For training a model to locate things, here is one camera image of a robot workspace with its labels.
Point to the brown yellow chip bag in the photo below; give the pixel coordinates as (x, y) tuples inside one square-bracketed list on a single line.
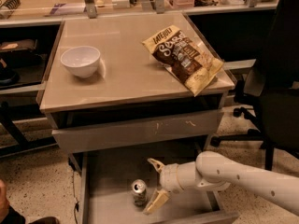
[(187, 62)]

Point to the purple white paper booklet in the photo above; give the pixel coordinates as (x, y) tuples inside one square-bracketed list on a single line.
[(67, 9)]

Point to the closed top drawer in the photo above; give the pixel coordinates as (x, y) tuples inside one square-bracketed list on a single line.
[(137, 131)]

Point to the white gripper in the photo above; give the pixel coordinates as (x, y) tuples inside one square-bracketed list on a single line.
[(168, 177)]

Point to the silver green 7up can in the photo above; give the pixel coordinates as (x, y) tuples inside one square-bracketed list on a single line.
[(139, 192)]

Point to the open middle drawer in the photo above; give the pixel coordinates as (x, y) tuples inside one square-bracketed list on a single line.
[(107, 196)]

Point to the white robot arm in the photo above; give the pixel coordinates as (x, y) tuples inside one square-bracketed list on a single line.
[(212, 171)]

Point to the brown shoe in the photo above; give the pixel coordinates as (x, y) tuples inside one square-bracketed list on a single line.
[(46, 220)]

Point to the black coil spring tool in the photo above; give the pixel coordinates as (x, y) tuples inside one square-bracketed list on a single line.
[(8, 7)]

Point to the white ceramic bowl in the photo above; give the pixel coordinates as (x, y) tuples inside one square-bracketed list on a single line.
[(81, 61)]

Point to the grey drawer cabinet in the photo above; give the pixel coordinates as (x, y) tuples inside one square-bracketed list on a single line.
[(129, 82)]

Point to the black office chair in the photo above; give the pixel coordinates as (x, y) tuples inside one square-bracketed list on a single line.
[(270, 95)]

